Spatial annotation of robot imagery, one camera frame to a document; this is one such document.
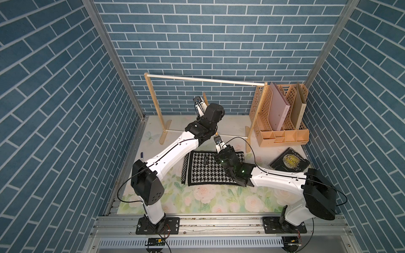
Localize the black white houndstooth scarf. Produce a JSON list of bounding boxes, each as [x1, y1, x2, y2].
[[181, 150, 238, 186]]

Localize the orange clothes hanger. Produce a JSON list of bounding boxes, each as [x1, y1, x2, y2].
[[203, 92, 209, 106]]

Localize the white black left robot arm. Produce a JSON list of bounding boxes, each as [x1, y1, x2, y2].
[[120, 102, 225, 234]]

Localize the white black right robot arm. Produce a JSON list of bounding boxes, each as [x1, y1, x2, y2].
[[214, 136, 338, 234]]

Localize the wooden clothes rack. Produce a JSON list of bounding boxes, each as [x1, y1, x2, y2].
[[143, 72, 269, 154]]

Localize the black book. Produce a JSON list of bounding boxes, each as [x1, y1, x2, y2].
[[269, 148, 310, 172]]

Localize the pink folder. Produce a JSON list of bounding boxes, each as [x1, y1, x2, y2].
[[268, 83, 290, 131]]

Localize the tan folder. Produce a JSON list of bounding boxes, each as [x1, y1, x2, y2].
[[291, 83, 306, 130]]

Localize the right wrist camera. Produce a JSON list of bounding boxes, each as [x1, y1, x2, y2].
[[214, 135, 227, 153]]

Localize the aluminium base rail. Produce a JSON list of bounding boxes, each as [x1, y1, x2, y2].
[[84, 214, 360, 253]]

